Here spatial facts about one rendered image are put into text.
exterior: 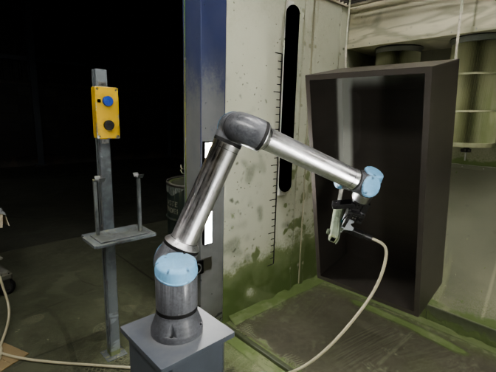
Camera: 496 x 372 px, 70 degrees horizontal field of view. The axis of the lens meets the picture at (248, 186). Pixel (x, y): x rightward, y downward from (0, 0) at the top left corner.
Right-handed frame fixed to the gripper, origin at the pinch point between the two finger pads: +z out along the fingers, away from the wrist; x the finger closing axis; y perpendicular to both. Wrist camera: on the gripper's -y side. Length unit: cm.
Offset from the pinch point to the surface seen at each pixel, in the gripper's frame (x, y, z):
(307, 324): 7, 12, 94
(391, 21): 153, -3, -76
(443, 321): 34, 97, 72
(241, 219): 28, -54, 45
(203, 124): 26, -90, -15
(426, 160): 0, 19, -49
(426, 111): 5, 10, -67
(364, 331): 11, 48, 84
